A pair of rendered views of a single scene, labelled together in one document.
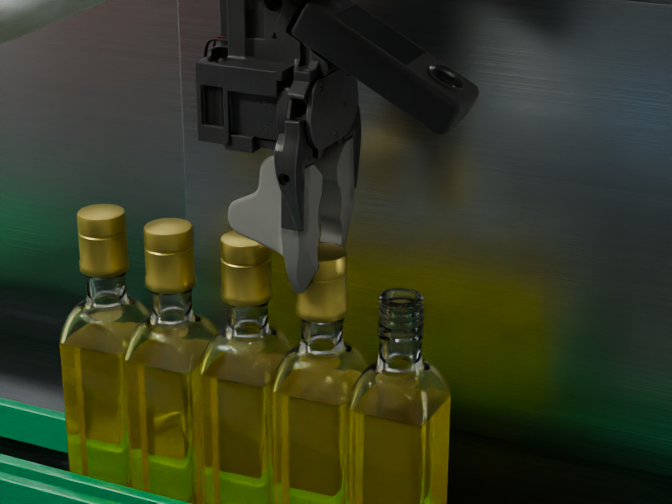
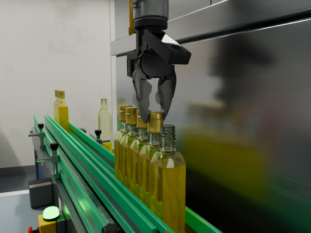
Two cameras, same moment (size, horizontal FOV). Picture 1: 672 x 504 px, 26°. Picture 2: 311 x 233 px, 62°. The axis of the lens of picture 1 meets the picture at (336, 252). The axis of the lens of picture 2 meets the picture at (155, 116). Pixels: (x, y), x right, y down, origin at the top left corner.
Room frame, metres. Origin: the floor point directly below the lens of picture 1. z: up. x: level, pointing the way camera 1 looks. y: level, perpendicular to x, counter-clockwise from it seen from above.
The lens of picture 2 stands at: (0.44, -0.32, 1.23)
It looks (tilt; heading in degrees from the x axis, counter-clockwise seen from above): 8 degrees down; 36
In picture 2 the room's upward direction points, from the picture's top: straight up
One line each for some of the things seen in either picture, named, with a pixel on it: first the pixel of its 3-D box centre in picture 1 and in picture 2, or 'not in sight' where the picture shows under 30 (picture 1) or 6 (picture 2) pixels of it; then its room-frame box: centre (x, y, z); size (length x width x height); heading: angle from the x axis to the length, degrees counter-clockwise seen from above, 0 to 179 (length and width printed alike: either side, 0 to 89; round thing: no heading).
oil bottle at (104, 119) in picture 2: not in sight; (104, 126); (1.27, 0.59, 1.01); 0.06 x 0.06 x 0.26; 61
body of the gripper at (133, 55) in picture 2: (281, 53); (149, 51); (0.90, 0.03, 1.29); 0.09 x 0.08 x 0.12; 65
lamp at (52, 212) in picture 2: not in sight; (51, 212); (0.84, 0.36, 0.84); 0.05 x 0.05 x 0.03
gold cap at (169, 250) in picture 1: (169, 255); (132, 115); (0.93, 0.12, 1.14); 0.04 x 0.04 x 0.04
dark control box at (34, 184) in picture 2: not in sight; (40, 192); (0.95, 0.61, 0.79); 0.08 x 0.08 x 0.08; 65
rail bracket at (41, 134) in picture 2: not in sight; (36, 137); (1.12, 0.92, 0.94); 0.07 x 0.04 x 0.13; 155
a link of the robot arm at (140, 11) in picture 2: not in sight; (149, 12); (0.89, 0.03, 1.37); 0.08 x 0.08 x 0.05
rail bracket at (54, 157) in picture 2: not in sight; (47, 162); (0.93, 0.50, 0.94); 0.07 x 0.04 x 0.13; 155
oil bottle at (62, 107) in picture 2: not in sight; (63, 113); (1.38, 1.08, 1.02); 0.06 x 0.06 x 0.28; 65
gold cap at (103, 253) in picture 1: (102, 239); (125, 113); (0.96, 0.17, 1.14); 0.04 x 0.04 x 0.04
